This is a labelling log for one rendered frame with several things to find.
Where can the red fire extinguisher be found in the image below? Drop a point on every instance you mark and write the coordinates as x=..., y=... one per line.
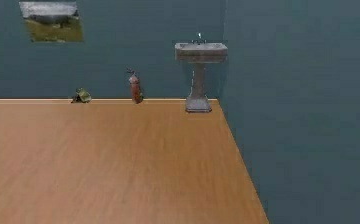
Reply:
x=134, y=88

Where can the silver sink faucet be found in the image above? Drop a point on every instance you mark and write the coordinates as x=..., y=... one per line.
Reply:
x=199, y=38

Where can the green crumpled cloth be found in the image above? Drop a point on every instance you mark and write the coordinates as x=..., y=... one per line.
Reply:
x=82, y=96

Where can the grey pedestal sink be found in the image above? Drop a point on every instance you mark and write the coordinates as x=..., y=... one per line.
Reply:
x=199, y=53

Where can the landscape picture on wall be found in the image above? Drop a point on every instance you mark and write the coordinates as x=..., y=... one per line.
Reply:
x=53, y=23

